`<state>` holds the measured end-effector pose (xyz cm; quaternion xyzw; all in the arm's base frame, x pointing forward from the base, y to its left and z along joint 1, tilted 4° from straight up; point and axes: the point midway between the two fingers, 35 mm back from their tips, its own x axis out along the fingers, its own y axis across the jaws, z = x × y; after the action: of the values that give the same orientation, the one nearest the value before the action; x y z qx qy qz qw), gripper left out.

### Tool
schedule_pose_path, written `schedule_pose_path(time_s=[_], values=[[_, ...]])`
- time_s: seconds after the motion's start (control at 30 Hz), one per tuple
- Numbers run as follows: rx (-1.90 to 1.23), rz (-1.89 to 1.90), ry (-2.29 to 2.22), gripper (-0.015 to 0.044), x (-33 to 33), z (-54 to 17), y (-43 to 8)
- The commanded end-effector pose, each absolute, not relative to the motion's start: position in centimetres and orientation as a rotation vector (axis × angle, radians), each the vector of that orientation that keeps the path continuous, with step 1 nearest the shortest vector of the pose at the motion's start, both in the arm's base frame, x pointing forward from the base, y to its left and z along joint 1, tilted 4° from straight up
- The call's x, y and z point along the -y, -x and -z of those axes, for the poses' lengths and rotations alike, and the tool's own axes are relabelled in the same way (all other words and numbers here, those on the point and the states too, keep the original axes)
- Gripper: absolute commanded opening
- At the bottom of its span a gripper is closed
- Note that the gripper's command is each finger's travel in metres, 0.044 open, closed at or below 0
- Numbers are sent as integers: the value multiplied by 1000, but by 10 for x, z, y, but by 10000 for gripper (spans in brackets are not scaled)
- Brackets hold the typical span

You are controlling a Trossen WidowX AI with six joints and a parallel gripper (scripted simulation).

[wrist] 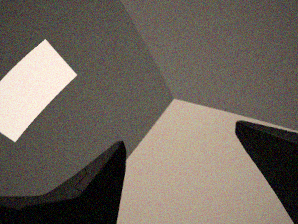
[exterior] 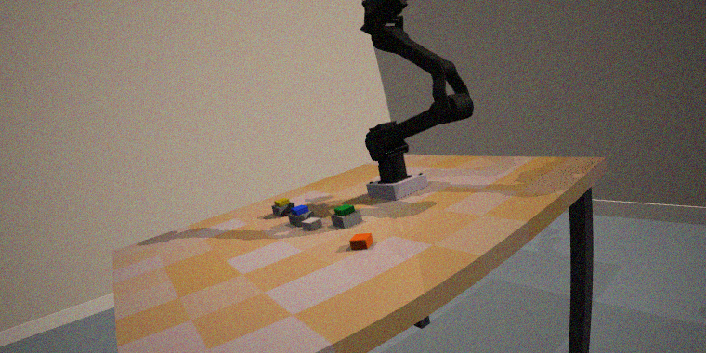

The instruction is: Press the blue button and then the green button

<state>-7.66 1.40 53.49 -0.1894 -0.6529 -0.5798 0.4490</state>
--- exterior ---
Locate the orange block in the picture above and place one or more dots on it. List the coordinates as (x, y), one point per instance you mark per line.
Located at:
(361, 241)

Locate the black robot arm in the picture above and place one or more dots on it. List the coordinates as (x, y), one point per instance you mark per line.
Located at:
(388, 137)

